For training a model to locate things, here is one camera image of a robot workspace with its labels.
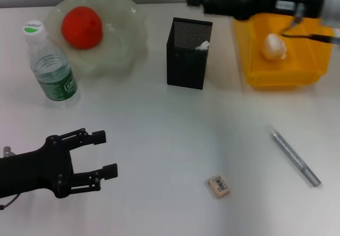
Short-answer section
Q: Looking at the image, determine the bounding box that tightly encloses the beige eraser with barcode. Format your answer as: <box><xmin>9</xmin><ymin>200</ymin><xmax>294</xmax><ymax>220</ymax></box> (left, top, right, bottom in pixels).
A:
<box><xmin>207</xmin><ymin>174</ymin><xmax>232</xmax><ymax>200</ymax></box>

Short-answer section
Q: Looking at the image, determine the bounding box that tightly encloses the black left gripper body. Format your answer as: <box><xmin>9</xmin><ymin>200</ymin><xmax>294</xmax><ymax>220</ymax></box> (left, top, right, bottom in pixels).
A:
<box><xmin>0</xmin><ymin>134</ymin><xmax>75</xmax><ymax>199</ymax></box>

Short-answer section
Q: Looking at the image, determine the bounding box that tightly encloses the grey pen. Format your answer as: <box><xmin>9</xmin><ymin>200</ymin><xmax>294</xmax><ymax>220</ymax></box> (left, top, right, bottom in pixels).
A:
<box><xmin>268</xmin><ymin>125</ymin><xmax>322</xmax><ymax>188</ymax></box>

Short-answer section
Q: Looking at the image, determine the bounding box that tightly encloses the black mesh pen holder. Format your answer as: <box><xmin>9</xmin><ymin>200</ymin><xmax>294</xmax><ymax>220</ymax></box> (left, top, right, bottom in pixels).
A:
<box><xmin>166</xmin><ymin>17</ymin><xmax>214</xmax><ymax>90</ymax></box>

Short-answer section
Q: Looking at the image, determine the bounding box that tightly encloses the clear bottle with green label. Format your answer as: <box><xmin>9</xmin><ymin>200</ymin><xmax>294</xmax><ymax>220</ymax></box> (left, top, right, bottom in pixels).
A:
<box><xmin>22</xmin><ymin>20</ymin><xmax>82</xmax><ymax>109</ymax></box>

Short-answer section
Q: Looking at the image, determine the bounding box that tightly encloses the red tomato toy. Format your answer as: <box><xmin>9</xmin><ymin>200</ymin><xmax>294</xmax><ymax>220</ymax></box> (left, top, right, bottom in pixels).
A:
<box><xmin>61</xmin><ymin>6</ymin><xmax>104</xmax><ymax>50</ymax></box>

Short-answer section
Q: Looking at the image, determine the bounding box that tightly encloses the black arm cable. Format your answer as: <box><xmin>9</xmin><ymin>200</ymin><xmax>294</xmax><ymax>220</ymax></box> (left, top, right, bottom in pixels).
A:
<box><xmin>280</xmin><ymin>16</ymin><xmax>340</xmax><ymax>45</ymax></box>
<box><xmin>0</xmin><ymin>192</ymin><xmax>21</xmax><ymax>210</ymax></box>

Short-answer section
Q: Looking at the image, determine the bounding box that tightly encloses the white paper ball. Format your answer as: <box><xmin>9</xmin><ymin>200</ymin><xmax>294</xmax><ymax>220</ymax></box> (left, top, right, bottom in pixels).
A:
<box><xmin>261</xmin><ymin>33</ymin><xmax>289</xmax><ymax>61</ymax></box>

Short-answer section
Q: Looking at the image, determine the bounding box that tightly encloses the clear glass fruit plate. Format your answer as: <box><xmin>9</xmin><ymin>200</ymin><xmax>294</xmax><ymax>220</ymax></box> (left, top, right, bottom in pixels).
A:
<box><xmin>44</xmin><ymin>0</ymin><xmax>148</xmax><ymax>79</ymax></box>

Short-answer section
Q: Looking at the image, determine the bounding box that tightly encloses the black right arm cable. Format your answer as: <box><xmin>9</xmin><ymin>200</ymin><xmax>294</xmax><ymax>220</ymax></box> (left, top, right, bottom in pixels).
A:
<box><xmin>280</xmin><ymin>16</ymin><xmax>340</xmax><ymax>45</ymax></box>

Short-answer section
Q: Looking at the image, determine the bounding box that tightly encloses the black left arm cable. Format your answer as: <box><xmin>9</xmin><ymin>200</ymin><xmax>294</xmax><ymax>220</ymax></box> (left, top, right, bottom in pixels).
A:
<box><xmin>0</xmin><ymin>192</ymin><xmax>21</xmax><ymax>210</ymax></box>

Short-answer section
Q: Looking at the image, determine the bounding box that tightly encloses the yellow plastic bin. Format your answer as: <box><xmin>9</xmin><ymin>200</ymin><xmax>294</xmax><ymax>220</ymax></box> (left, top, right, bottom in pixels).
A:
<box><xmin>233</xmin><ymin>12</ymin><xmax>335</xmax><ymax>91</ymax></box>

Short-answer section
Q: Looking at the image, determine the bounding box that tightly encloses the green pen with white cap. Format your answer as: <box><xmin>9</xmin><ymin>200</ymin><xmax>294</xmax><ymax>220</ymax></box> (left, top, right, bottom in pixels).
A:
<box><xmin>195</xmin><ymin>40</ymin><xmax>211</xmax><ymax>52</ymax></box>

